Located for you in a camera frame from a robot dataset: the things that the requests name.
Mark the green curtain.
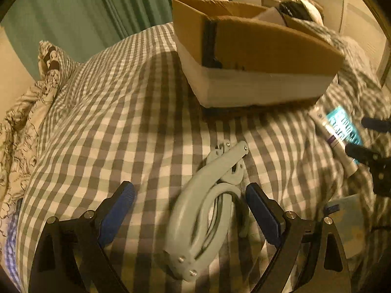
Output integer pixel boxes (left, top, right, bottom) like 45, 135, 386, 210
0, 0, 179, 68

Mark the white cloth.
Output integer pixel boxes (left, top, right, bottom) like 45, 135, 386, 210
301, 0, 324, 25

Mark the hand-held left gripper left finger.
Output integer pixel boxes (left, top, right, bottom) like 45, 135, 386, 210
29, 181, 135, 293

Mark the floral printed duvet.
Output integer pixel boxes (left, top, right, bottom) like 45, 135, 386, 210
0, 40, 80, 220

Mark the brown cardboard box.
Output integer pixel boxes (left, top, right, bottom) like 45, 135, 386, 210
172, 0, 346, 109

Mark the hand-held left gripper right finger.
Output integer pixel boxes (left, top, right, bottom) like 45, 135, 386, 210
245, 182, 352, 293

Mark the black pouch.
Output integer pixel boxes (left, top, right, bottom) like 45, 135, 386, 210
279, 1, 312, 22

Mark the blue checked cloth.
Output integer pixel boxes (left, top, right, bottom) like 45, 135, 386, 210
0, 208, 25, 288

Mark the white purple tube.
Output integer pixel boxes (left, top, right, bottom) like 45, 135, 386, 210
308, 108, 358, 178

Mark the grey checkered blanket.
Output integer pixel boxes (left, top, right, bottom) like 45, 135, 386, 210
6, 23, 391, 293

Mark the light blue booklet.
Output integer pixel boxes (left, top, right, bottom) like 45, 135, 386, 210
324, 193, 377, 260

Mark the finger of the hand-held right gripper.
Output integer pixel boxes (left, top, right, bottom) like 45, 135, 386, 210
345, 144, 381, 166
361, 117, 391, 132

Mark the teal printed packet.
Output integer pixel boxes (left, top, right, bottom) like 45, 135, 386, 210
325, 105, 364, 147

